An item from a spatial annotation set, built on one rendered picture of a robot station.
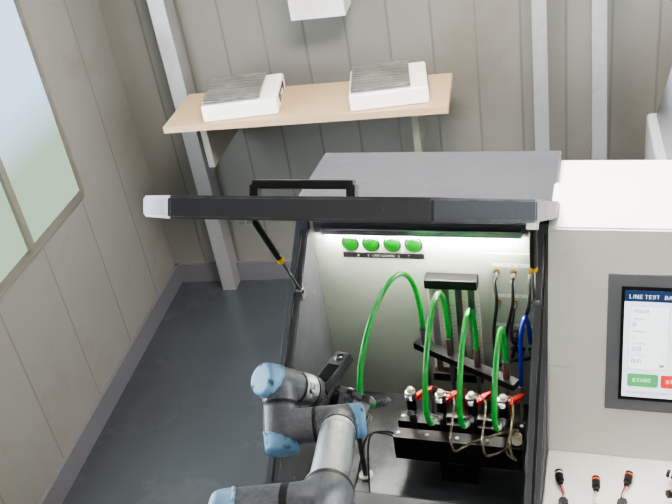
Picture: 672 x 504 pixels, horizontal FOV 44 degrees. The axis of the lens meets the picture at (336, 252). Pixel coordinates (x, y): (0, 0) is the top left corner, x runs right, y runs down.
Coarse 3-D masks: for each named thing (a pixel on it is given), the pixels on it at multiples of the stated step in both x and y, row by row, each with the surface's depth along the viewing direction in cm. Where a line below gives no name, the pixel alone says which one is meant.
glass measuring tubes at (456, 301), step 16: (432, 272) 232; (432, 288) 230; (448, 288) 229; (464, 288) 227; (448, 304) 233; (464, 304) 234; (480, 320) 235; (432, 336) 243; (480, 336) 238; (480, 352) 241; (448, 368) 247
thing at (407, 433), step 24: (408, 432) 225; (432, 432) 223; (456, 432) 226; (480, 432) 223; (408, 456) 227; (432, 456) 224; (456, 456) 222; (480, 456) 219; (504, 456) 217; (456, 480) 227
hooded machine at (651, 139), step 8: (664, 96) 360; (664, 104) 358; (664, 112) 355; (648, 120) 371; (656, 120) 368; (664, 120) 353; (648, 128) 367; (656, 128) 361; (664, 128) 350; (648, 136) 368; (656, 136) 355; (664, 136) 348; (648, 144) 368; (656, 144) 349; (664, 144) 346; (648, 152) 368; (656, 152) 344; (664, 152) 342
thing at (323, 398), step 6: (318, 378) 191; (336, 384) 195; (324, 390) 190; (336, 390) 194; (342, 390) 194; (318, 396) 189; (324, 396) 193; (330, 396) 194; (336, 396) 194; (342, 396) 194; (348, 396) 195; (318, 402) 189; (324, 402) 193; (330, 402) 194; (336, 402) 193; (342, 402) 194; (348, 402) 196
